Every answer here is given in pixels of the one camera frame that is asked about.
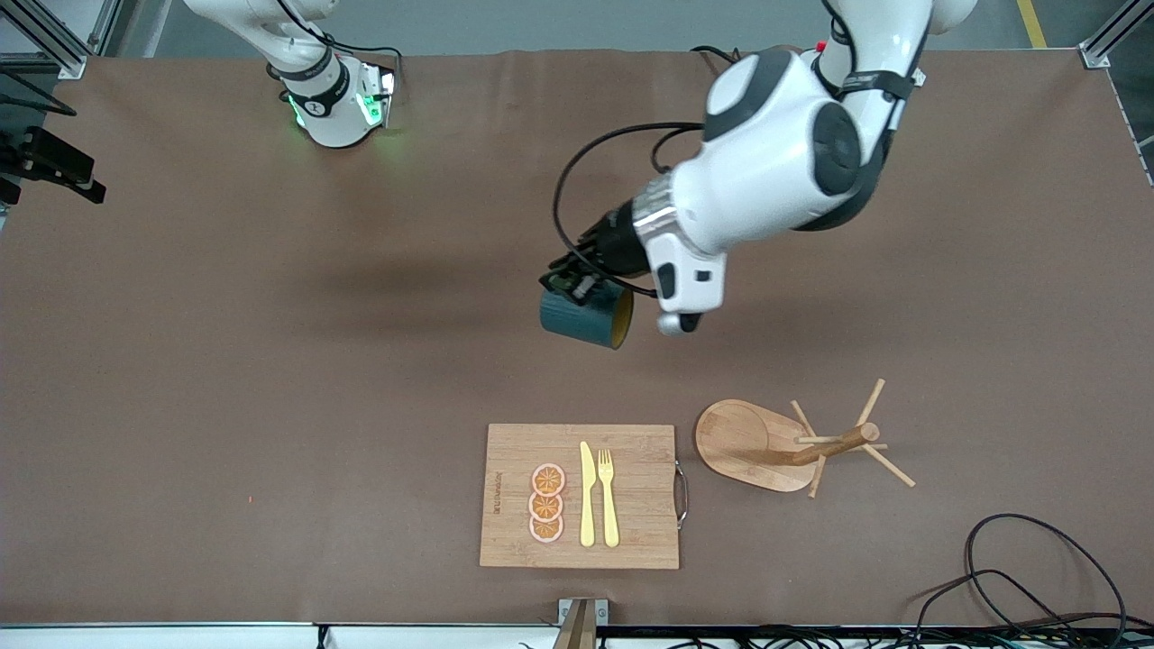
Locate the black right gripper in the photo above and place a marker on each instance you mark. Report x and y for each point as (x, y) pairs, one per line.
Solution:
(50, 160)

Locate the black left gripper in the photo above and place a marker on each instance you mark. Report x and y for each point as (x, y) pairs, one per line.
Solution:
(617, 246)

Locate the dark green ribbed cup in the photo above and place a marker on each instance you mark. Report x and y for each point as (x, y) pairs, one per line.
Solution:
(577, 323)

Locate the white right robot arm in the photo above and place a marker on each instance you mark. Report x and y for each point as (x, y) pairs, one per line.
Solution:
(334, 117)

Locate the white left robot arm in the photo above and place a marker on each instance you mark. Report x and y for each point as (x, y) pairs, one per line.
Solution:
(775, 162)

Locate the wooden mug rack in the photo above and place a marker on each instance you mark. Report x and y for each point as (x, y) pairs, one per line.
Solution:
(748, 442)

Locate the yellow plastic knife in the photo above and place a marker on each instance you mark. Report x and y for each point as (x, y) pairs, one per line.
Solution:
(587, 505)

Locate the toy orange slice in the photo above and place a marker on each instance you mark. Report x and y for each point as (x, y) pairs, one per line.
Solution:
(545, 506)

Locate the yellow plastic fork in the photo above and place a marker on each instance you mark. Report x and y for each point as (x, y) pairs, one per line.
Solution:
(609, 514)

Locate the brown table cover mat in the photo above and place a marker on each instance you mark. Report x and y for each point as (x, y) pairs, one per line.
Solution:
(270, 361)

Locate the aluminium frame profile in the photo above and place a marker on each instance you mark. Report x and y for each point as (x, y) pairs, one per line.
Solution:
(1095, 56)
(72, 65)

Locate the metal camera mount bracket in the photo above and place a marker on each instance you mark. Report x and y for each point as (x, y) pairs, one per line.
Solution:
(581, 622)

